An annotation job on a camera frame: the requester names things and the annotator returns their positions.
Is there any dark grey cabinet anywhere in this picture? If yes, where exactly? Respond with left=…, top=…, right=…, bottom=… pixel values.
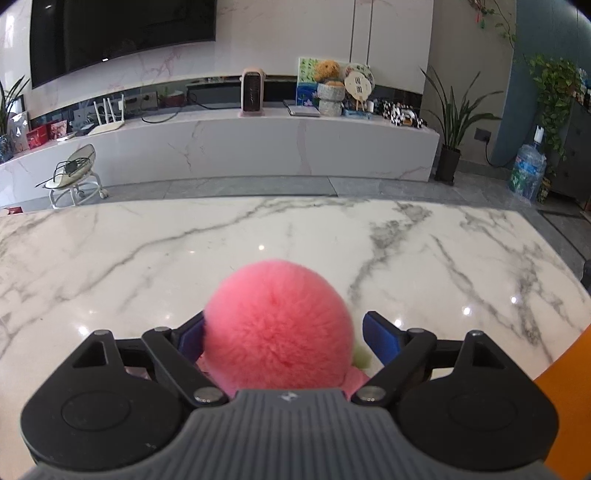
left=551, top=99, right=591, bottom=208

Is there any green leafy plant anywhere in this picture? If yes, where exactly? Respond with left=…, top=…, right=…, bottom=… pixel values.
left=0, top=76, right=31, bottom=162

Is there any round white hand fan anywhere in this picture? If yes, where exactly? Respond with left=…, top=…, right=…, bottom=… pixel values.
left=344, top=64, right=374, bottom=112

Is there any pink fluffy plush toy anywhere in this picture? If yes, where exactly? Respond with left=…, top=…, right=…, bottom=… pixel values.
left=196, top=260, right=370, bottom=400

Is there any long-leaf potted plant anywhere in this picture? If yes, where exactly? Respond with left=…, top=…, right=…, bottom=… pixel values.
left=420, top=67, right=502, bottom=185

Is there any blue water jug with pump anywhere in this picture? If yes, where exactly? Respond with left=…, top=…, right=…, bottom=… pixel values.
left=508, top=124, right=547, bottom=202

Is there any orange cardboard box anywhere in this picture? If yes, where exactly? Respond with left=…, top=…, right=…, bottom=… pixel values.
left=534, top=353, right=591, bottom=462

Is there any silver laptop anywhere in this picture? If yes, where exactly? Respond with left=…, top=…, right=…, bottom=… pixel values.
left=283, top=99, right=321, bottom=118

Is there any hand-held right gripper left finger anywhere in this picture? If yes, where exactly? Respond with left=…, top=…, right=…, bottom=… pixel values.
left=69, top=313, right=228, bottom=408

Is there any red gift box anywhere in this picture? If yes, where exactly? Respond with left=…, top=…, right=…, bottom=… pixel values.
left=25, top=121, right=68, bottom=150

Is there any black flat-screen television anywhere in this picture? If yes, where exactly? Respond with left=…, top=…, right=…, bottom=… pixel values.
left=30, top=0, right=218, bottom=89

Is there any hanging vine plant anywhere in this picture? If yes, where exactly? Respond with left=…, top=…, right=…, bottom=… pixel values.
left=466, top=0, right=518, bottom=48

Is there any white wifi router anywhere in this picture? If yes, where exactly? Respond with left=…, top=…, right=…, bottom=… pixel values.
left=88, top=93, right=127, bottom=136

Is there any trailing pothos plant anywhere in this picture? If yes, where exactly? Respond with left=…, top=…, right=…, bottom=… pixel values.
left=529, top=54, right=583, bottom=160

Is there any brown teddy bear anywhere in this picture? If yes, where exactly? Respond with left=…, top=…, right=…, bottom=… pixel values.
left=315, top=60, right=342, bottom=84

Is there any white rocker seat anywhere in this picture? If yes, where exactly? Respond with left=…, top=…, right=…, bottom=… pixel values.
left=36, top=144, right=110, bottom=209

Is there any white marble TV console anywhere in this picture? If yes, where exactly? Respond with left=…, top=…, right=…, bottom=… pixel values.
left=0, top=111, right=440, bottom=210

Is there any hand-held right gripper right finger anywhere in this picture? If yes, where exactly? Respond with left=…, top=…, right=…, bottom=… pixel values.
left=352, top=311, right=509, bottom=408

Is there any black white checkered toy car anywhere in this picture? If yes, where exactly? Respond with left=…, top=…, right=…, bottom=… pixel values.
left=378, top=99, right=428, bottom=130

